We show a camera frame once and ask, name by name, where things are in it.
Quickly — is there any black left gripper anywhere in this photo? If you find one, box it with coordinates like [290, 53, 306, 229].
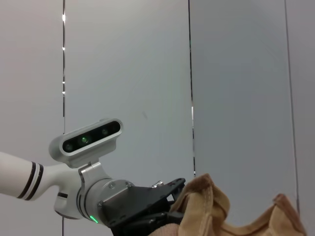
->
[98, 177, 187, 236]

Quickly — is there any khaki canvas food bag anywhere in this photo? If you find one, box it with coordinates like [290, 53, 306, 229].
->
[145, 173, 308, 236]

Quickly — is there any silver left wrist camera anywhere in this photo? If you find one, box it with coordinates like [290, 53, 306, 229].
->
[48, 118, 124, 170]

